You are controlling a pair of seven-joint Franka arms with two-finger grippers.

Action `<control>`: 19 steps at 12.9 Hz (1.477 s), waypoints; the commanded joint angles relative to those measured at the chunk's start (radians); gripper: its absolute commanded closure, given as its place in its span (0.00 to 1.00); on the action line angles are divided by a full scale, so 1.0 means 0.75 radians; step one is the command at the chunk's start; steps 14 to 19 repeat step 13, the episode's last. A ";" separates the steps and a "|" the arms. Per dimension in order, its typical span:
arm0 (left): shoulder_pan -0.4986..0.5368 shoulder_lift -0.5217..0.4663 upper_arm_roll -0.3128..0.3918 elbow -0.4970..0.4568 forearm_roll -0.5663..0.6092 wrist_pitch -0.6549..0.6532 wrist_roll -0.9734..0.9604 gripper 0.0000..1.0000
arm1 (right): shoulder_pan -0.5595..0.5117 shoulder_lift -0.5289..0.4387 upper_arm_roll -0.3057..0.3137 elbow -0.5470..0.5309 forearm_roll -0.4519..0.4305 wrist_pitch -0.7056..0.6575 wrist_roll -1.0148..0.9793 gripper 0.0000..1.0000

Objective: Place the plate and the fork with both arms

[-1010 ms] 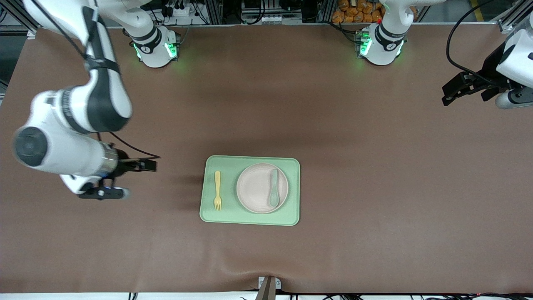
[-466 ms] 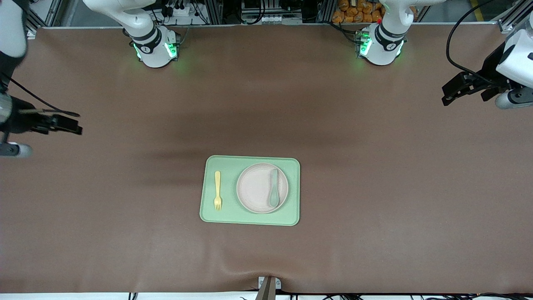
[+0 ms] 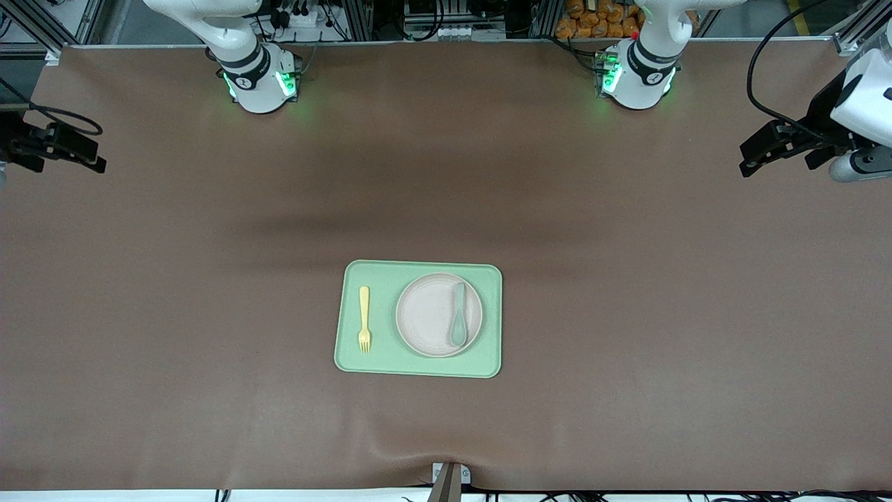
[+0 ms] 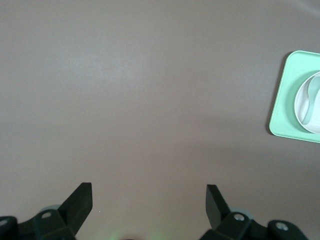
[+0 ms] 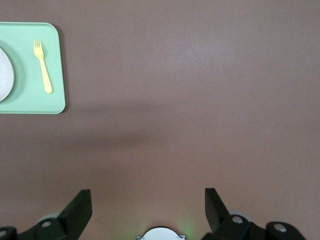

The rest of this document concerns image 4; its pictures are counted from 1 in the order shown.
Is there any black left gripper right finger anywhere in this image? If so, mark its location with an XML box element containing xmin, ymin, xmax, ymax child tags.
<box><xmin>199</xmin><ymin>184</ymin><xmax>306</xmax><ymax>240</ymax></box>

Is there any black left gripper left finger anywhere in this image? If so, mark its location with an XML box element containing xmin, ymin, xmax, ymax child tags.
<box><xmin>0</xmin><ymin>182</ymin><xmax>94</xmax><ymax>240</ymax></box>

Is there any round white plate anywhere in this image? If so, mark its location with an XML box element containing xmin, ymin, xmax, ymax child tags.
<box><xmin>294</xmin><ymin>70</ymin><xmax>320</xmax><ymax>134</ymax></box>

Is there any mint green rectangular tray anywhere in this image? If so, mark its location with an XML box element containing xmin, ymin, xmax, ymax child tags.
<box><xmin>268</xmin><ymin>50</ymin><xmax>320</xmax><ymax>144</ymax></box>

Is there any teal plastic spoon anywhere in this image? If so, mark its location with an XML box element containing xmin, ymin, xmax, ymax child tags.
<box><xmin>302</xmin><ymin>76</ymin><xmax>320</xmax><ymax>125</ymax></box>

